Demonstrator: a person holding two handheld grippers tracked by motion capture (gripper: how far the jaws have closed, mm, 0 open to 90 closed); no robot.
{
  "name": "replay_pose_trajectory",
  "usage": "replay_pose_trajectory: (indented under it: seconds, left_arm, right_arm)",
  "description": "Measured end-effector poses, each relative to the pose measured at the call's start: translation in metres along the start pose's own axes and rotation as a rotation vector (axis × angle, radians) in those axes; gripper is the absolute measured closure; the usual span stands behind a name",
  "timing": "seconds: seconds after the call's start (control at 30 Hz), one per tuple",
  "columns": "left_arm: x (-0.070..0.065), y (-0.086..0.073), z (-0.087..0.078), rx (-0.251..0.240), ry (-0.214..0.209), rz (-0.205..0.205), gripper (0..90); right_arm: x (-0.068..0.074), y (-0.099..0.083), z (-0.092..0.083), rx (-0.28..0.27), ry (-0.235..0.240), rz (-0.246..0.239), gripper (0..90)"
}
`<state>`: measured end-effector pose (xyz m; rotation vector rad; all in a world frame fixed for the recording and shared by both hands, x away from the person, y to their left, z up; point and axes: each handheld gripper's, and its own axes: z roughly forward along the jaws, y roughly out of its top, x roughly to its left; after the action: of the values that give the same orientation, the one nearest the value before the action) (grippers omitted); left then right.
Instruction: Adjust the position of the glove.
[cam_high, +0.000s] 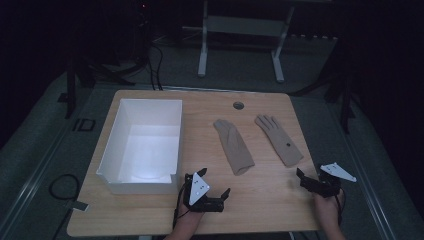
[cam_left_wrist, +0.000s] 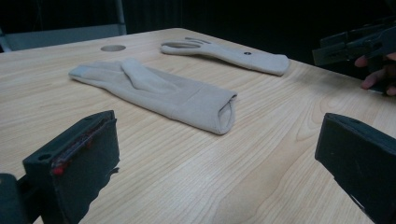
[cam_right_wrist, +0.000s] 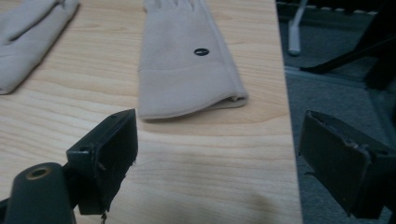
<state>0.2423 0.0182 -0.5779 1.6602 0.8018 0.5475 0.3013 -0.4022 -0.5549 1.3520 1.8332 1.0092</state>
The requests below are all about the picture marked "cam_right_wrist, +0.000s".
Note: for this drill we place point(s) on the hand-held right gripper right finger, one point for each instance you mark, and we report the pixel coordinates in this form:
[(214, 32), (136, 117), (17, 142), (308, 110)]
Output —
[(336, 168)]

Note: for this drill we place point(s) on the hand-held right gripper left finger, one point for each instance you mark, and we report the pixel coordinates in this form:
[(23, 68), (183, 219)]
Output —
[(109, 161)]

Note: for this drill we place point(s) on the black chair base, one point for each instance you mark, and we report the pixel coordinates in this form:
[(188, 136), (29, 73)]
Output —
[(373, 53)]

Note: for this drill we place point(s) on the white stand leg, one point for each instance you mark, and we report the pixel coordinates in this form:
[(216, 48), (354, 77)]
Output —
[(294, 34)]

